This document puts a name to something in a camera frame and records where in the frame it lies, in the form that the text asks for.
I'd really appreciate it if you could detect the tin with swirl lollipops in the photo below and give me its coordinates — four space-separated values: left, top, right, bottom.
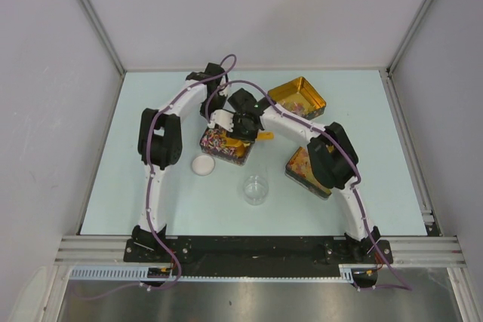
199 127 254 166

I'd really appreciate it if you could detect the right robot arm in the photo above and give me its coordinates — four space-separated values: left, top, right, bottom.
228 88 380 262

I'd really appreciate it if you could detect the orange plastic scoop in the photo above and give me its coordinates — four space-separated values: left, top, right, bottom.
223 132 274 148

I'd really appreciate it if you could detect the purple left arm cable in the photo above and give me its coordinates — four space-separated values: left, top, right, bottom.
71 54 238 302

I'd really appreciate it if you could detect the white jar lid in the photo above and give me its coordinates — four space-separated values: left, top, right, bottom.
191 154 216 176

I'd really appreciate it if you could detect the tin with round lollipops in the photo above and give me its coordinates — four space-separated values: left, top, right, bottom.
268 76 327 120

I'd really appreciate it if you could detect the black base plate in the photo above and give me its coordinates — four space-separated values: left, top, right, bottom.
123 236 393 276

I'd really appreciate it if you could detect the grey slotted cable duct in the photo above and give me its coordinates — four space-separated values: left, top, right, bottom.
69 265 353 283

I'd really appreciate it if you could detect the tin with popsicle candies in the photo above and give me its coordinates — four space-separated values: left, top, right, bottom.
285 147 331 200

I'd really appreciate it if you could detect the clear glass jar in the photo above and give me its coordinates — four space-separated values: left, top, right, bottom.
241 164 269 207

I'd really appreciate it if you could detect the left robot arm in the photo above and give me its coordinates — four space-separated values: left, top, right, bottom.
131 63 228 262

